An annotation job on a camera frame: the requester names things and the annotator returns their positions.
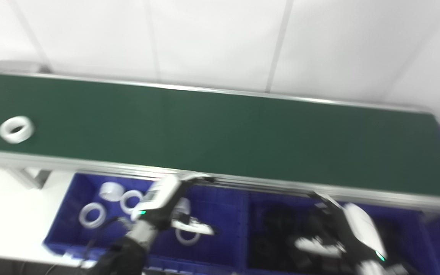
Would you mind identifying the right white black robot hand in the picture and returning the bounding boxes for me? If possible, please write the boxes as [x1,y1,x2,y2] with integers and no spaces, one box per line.
[294,191,389,265]

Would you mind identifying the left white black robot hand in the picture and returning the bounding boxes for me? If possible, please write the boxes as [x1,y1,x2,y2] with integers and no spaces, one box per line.
[128,173,216,239]

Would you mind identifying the green conveyor belt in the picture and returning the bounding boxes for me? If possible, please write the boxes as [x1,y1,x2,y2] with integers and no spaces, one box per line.
[0,60,440,216]

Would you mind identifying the white ribbed ring part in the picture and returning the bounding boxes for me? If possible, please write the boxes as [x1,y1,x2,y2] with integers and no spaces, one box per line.
[0,116,35,144]
[120,190,144,215]
[99,182,124,202]
[175,226,201,246]
[78,202,107,230]
[174,197,192,226]

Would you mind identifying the aluminium conveyor leg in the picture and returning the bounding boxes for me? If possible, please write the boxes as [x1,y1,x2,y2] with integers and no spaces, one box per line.
[8,168,51,190]

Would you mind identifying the blue plastic bin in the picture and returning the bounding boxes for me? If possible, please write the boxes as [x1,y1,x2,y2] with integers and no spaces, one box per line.
[44,173,249,275]
[245,191,436,275]

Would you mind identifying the grey conveyor motor housing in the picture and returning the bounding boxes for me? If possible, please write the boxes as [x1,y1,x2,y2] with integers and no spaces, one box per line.
[0,60,51,75]

